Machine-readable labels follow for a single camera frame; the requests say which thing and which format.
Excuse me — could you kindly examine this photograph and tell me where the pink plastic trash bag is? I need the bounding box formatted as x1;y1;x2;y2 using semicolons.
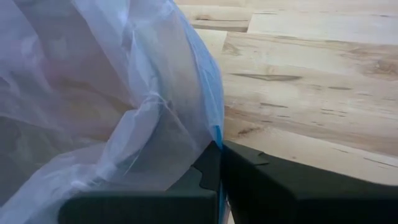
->
0;0;231;224

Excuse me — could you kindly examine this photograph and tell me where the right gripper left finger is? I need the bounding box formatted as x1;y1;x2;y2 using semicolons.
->
58;140;223;224

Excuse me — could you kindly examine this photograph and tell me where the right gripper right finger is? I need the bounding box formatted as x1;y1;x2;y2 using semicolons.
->
221;139;398;224

